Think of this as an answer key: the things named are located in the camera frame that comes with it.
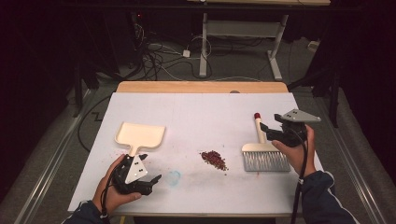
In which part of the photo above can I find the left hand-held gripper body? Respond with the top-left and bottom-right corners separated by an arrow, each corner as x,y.
110,154 -> 154,197

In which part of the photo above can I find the cream brush with grey bristles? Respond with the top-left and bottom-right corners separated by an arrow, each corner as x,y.
241,112 -> 292,173

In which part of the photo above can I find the white desk frame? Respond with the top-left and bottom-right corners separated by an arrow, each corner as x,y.
186,0 -> 332,82

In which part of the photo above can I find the person's right hand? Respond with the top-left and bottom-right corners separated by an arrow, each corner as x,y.
271,124 -> 318,178

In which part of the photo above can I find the person's left hand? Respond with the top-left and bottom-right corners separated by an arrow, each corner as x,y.
92,154 -> 143,216

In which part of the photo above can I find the right hand-held gripper cable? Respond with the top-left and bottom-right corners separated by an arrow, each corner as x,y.
289,127 -> 310,224

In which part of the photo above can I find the white sheet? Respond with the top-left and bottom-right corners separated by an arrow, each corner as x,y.
67,91 -> 325,216

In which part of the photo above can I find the hand-held gripper cable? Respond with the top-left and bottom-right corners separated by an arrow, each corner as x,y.
289,127 -> 310,224
100,161 -> 121,224

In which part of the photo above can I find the left hand-held gripper cable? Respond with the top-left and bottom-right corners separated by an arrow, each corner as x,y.
100,161 -> 121,224

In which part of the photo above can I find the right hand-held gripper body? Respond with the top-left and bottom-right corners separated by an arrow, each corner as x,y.
266,108 -> 322,148

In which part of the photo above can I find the black stand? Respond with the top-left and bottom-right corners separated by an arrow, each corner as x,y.
287,60 -> 343,129
72,57 -> 125,119

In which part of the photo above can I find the metal floor rail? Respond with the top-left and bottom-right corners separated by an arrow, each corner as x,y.
13,88 -> 98,224
313,96 -> 388,224

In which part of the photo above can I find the black floor cable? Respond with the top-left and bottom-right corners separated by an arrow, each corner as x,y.
77,92 -> 114,153

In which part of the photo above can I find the white floor cable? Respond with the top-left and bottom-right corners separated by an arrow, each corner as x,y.
157,63 -> 264,83

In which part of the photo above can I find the heap of red beans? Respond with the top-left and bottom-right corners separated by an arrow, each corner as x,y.
200,149 -> 230,173

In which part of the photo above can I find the wooden table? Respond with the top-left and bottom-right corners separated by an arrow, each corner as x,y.
115,81 -> 303,218

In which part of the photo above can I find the tangle of black floor cables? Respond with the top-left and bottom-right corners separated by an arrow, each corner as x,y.
129,12 -> 219,82

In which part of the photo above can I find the cream plastic dustpan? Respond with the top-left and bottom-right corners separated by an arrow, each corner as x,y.
114,121 -> 166,158

